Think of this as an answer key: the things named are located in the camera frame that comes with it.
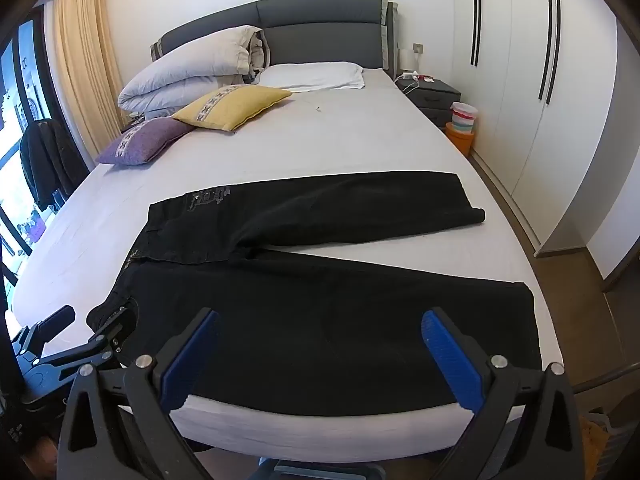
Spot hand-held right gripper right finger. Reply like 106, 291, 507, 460
420, 308, 586, 480

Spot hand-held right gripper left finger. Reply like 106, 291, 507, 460
57, 307, 221, 480

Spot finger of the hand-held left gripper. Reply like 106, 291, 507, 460
47, 309, 140, 376
11, 305, 77, 356

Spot black pants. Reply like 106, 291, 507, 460
86, 171, 543, 417

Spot black jacket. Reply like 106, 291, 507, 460
20, 119, 91, 211

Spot grey laundry basket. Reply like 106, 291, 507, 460
580, 410, 637, 480

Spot purple patterned cushion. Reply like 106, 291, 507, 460
96, 117, 197, 166

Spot white wardrobe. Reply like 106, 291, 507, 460
450, 0, 621, 261

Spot black framed window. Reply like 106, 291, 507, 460
0, 10, 66, 311

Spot white bed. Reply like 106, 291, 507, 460
11, 67, 563, 463

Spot dark grey nightstand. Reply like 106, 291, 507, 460
395, 74, 462, 128

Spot yellow patterned cushion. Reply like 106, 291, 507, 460
172, 85, 293, 132

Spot beige curtain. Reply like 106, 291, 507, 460
52, 0, 126, 171

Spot white pillow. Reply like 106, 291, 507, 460
257, 62, 365, 93

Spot grey padded headboard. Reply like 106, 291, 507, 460
149, 0, 400, 72

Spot black double wardrobe handle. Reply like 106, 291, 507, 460
538, 0, 561, 104
469, 0, 482, 67

